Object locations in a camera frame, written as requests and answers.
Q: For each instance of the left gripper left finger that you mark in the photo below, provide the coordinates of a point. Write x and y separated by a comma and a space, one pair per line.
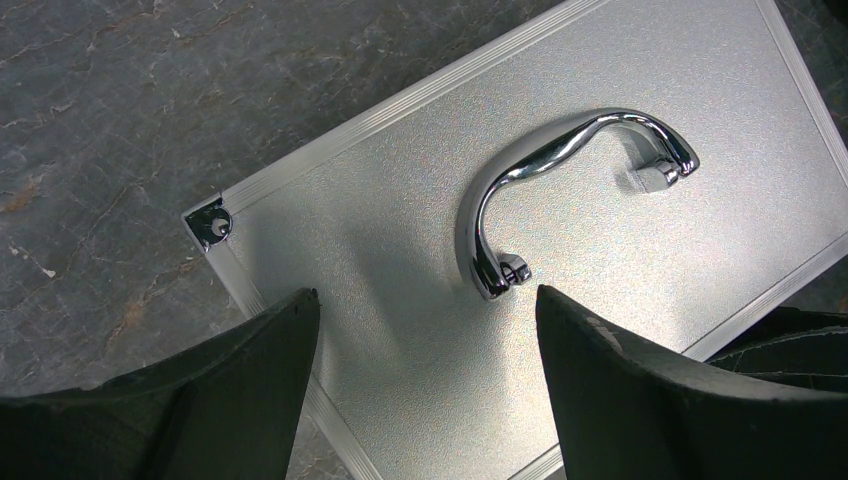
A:
227, 408

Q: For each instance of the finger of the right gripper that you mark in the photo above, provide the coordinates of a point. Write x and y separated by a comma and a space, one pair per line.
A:
791, 347

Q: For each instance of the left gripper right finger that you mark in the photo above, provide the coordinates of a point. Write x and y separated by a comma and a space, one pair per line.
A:
628, 408

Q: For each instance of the grey metal case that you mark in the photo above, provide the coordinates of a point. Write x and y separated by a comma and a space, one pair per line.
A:
670, 165

